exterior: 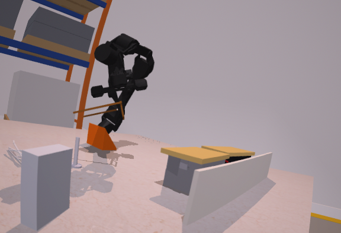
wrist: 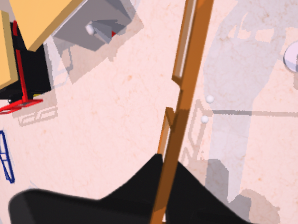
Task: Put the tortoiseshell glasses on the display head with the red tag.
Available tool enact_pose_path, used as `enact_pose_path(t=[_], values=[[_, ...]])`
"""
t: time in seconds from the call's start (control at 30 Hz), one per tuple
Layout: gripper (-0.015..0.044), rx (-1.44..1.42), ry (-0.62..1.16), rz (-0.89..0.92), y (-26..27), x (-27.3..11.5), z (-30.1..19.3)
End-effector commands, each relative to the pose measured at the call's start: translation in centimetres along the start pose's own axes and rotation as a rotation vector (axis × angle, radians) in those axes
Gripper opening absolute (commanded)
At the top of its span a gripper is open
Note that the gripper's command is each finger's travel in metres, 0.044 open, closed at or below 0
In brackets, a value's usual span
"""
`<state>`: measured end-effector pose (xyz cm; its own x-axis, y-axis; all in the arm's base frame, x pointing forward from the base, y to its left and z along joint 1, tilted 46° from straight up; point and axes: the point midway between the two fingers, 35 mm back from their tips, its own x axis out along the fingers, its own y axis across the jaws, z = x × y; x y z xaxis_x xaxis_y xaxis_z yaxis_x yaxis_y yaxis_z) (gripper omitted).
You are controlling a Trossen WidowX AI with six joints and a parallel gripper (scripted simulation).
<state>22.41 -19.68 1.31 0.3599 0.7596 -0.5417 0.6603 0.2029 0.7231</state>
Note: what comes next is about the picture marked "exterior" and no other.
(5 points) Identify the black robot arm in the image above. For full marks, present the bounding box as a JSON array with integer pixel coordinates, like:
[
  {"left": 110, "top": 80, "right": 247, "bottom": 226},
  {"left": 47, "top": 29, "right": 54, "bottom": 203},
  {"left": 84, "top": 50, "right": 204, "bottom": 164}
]
[{"left": 94, "top": 34, "right": 155, "bottom": 134}]

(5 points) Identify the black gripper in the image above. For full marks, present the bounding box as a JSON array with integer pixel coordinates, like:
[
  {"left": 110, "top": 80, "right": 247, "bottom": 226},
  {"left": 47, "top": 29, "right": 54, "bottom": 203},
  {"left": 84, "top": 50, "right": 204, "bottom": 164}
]
[{"left": 91, "top": 65, "right": 147, "bottom": 113}]

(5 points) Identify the white flat rectangular panel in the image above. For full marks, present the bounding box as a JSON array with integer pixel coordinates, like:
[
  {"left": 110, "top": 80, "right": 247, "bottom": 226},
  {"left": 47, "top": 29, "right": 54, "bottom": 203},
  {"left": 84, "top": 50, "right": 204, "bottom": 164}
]
[{"left": 182, "top": 152, "right": 272, "bottom": 226}]

